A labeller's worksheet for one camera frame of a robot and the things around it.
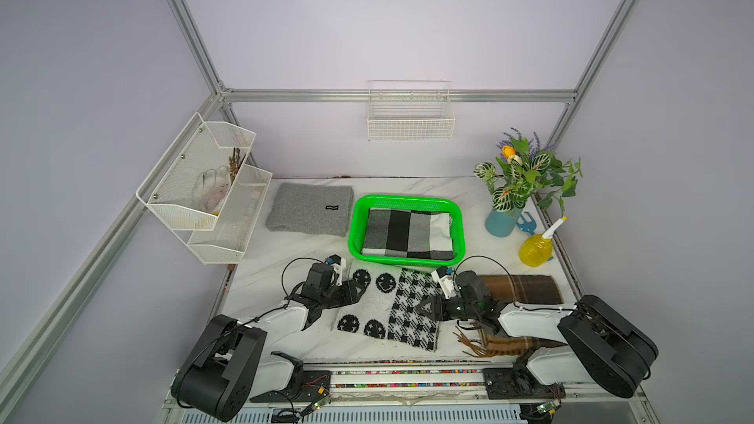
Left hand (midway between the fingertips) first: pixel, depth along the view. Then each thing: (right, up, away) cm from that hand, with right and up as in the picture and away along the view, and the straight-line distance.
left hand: (360, 293), depth 89 cm
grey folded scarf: (-15, +26, +18) cm, 35 cm away
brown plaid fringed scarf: (+49, +1, -1) cm, 49 cm away
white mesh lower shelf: (-48, +20, +18) cm, 55 cm away
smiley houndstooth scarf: (+9, -3, -7) cm, 11 cm away
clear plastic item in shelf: (-39, +31, -12) cm, 52 cm away
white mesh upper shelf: (-45, +34, -11) cm, 57 cm away
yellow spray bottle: (+61, +12, +11) cm, 63 cm away
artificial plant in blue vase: (+45, +37, -12) cm, 60 cm away
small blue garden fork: (+60, +19, +15) cm, 65 cm away
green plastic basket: (-1, +27, +13) cm, 30 cm away
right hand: (+19, -5, -3) cm, 20 cm away
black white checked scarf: (+16, +17, +12) cm, 27 cm away
